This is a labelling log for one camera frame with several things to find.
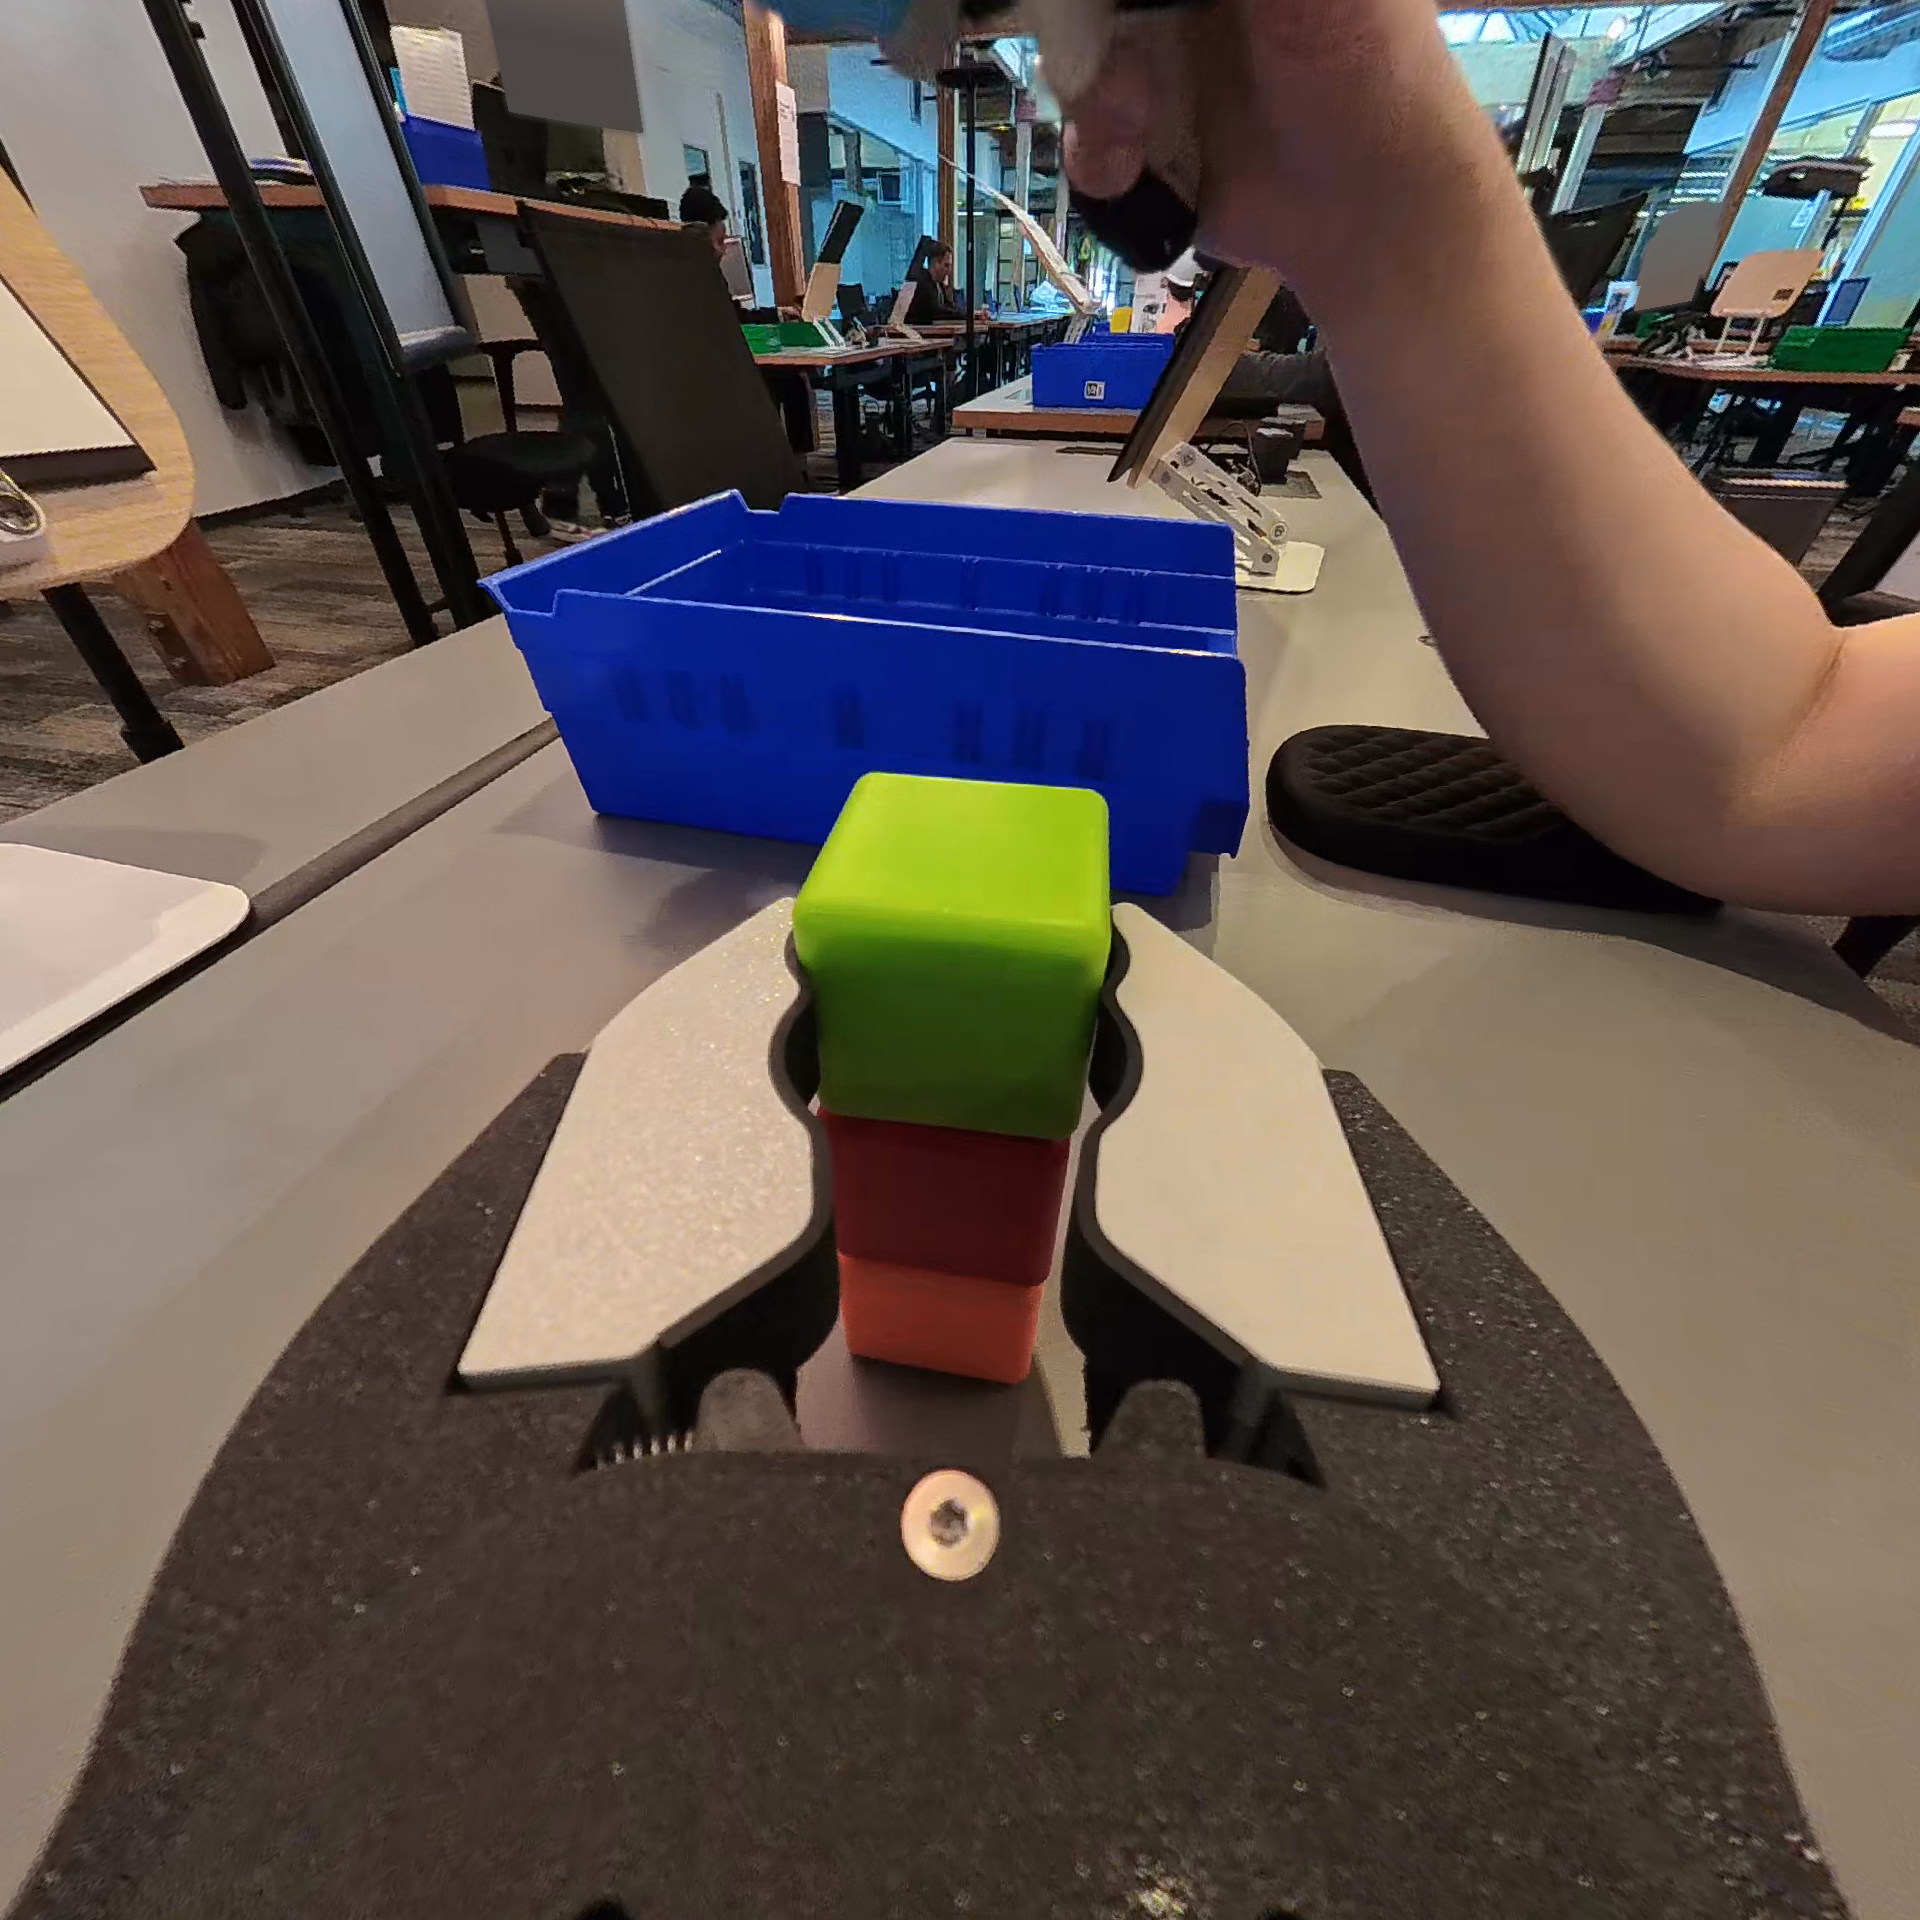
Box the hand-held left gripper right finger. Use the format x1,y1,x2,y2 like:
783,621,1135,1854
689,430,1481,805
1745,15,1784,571
1060,902,1445,1463

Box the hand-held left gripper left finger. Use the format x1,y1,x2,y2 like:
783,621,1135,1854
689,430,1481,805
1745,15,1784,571
453,899,840,1463

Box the red cube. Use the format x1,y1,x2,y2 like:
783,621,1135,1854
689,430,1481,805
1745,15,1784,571
815,1106,1073,1289

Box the orange cube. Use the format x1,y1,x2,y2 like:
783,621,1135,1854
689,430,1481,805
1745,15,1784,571
834,1250,1048,1386

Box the green cube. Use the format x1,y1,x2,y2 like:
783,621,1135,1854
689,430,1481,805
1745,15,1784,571
792,770,1113,1144

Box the blue plastic bin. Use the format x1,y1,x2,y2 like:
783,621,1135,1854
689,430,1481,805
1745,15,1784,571
480,486,1249,902

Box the person's right forearm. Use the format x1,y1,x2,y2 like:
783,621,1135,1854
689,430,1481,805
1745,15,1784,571
1319,91,1920,919

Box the person's right hand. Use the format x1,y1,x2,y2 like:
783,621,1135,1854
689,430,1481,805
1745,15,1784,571
1050,0,1480,325

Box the blue bin with white label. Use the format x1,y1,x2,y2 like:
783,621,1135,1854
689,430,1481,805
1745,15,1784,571
1030,335,1176,412

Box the black wrist rest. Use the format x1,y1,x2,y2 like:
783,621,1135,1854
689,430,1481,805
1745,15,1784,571
1262,726,1728,914

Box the black office chair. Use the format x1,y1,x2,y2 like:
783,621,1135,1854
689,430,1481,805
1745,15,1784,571
516,203,812,526

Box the white document stand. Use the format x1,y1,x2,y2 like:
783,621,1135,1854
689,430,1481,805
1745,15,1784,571
0,464,250,1077

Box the black easel frame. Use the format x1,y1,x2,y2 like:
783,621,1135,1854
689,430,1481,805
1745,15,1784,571
140,0,495,647

